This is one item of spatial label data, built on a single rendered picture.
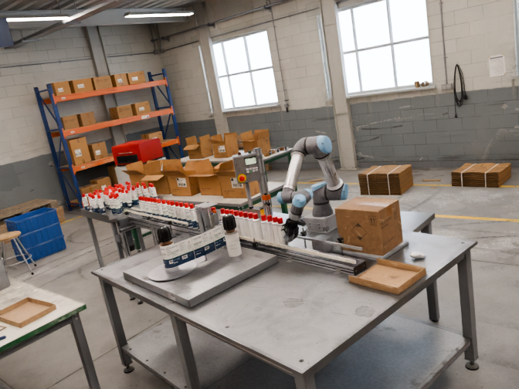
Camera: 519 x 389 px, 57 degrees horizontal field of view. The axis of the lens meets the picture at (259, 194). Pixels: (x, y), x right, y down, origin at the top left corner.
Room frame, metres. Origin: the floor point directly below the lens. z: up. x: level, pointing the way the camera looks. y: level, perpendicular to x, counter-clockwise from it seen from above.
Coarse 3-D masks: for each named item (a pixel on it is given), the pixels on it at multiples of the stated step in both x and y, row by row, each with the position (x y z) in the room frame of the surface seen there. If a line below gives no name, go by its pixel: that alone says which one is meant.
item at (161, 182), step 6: (168, 162) 6.04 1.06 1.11; (162, 168) 6.09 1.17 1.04; (150, 174) 5.92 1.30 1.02; (156, 174) 5.99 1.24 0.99; (162, 174) 6.07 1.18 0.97; (144, 180) 5.72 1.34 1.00; (150, 180) 5.66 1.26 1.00; (156, 180) 5.59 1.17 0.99; (162, 180) 5.71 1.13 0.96; (156, 186) 5.80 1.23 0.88; (162, 186) 5.74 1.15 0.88; (168, 186) 5.68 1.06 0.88; (156, 192) 5.81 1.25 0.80; (162, 192) 5.75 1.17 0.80; (168, 192) 5.67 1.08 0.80
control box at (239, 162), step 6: (234, 156) 3.20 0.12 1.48; (240, 156) 3.17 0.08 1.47; (246, 156) 3.17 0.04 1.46; (234, 162) 3.17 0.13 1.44; (240, 162) 3.16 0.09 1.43; (258, 162) 3.17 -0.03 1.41; (234, 168) 3.25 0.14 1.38; (240, 168) 3.16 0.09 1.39; (240, 174) 3.16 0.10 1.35; (246, 174) 3.17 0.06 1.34; (252, 174) 3.17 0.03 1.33; (258, 174) 3.17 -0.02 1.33; (246, 180) 3.17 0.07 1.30; (252, 180) 3.17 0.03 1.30; (258, 180) 3.18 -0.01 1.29
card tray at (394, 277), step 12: (384, 264) 2.47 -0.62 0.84; (396, 264) 2.41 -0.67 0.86; (408, 264) 2.35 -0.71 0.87; (348, 276) 2.34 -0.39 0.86; (360, 276) 2.38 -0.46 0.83; (372, 276) 2.35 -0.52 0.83; (384, 276) 2.33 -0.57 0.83; (396, 276) 2.30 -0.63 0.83; (408, 276) 2.28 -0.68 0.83; (420, 276) 2.24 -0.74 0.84; (372, 288) 2.23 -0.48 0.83; (384, 288) 2.17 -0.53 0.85; (396, 288) 2.12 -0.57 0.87
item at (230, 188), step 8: (224, 176) 4.93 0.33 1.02; (232, 176) 4.86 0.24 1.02; (224, 184) 4.95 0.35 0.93; (232, 184) 4.88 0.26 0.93; (240, 184) 4.81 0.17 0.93; (256, 184) 4.91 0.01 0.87; (224, 192) 4.96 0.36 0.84; (232, 192) 4.89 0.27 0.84; (240, 192) 4.82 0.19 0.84; (256, 192) 4.89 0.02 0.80
